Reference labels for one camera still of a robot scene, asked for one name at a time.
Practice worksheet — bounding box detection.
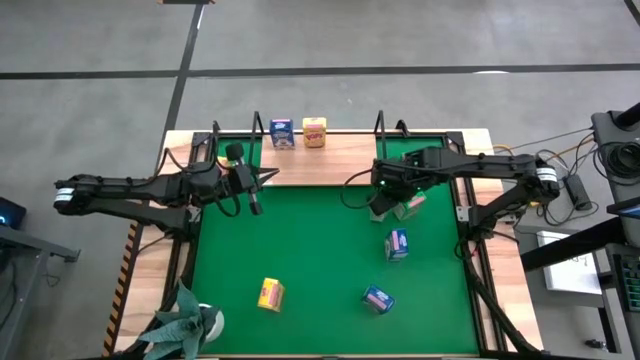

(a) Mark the blue Frosted Flakes cereal box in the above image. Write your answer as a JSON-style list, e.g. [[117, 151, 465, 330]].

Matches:
[[361, 284, 396, 316], [383, 227, 410, 263], [269, 118, 296, 151]]

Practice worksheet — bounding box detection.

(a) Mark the coiled black cable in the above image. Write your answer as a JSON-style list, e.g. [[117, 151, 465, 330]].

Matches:
[[594, 141, 640, 181]]

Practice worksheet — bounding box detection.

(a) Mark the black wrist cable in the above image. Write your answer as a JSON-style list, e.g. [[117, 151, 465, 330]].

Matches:
[[158, 147, 242, 219], [339, 167, 384, 210]]

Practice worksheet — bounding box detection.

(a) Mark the backlit keyboard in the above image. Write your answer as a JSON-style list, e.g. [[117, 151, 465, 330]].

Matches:
[[613, 252, 640, 314]]

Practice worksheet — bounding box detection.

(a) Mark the green table mat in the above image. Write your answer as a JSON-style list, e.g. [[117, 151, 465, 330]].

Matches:
[[191, 137, 480, 356]]

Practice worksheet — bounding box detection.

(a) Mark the black stand leg beam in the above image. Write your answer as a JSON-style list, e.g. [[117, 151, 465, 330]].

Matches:
[[519, 215, 632, 274]]

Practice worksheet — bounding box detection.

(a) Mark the black metal table frame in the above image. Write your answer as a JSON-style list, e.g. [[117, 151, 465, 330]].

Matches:
[[164, 118, 506, 359]]

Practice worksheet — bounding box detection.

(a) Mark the grey cable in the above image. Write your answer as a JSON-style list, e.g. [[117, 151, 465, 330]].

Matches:
[[492, 127, 596, 154]]

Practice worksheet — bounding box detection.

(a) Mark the artificial green plant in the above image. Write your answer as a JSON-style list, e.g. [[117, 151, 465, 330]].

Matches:
[[137, 280, 221, 360]]

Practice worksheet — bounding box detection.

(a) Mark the grey metal desk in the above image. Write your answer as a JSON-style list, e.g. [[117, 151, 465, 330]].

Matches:
[[0, 223, 81, 360]]

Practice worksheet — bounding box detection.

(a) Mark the black cable sleeve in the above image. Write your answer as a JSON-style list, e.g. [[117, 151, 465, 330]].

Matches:
[[455, 238, 544, 357]]

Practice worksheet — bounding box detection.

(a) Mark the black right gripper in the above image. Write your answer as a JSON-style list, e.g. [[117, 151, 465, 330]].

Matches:
[[370, 147, 442, 218]]

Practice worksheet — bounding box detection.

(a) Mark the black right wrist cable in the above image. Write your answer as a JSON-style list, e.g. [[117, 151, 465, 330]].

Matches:
[[339, 167, 384, 210]]

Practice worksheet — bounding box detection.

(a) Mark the orange cable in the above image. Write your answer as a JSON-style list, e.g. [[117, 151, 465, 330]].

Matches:
[[492, 135, 597, 164]]

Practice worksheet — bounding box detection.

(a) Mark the white plant pot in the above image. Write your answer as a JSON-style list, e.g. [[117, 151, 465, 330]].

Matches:
[[198, 302, 226, 344]]

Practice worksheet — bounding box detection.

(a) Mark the yellow black hazard tape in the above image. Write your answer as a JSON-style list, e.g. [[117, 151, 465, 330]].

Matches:
[[101, 222, 140, 359]]

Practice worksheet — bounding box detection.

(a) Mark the white paper sheet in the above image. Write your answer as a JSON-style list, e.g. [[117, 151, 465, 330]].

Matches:
[[535, 229, 604, 296]]

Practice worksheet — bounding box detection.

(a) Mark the black monitor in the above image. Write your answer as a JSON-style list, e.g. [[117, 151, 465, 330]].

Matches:
[[0, 196, 28, 231]]

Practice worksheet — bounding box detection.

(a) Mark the black laptop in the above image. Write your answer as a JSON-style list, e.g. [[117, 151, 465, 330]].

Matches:
[[606, 196, 640, 221]]

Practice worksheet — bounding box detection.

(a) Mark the black power adapter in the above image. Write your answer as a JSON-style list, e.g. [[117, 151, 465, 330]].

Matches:
[[563, 173, 594, 211]]

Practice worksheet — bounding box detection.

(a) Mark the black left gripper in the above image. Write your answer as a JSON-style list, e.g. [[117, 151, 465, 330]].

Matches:
[[199, 142, 280, 218]]

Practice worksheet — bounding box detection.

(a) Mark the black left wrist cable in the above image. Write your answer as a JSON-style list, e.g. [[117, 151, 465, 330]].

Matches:
[[158, 147, 242, 219]]

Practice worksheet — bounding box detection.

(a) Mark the wooden shelf with black frame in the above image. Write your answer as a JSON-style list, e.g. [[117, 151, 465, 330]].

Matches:
[[247, 109, 389, 192]]

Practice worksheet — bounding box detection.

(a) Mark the black camera stand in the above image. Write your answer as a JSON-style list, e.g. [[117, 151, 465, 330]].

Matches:
[[589, 102, 640, 201]]

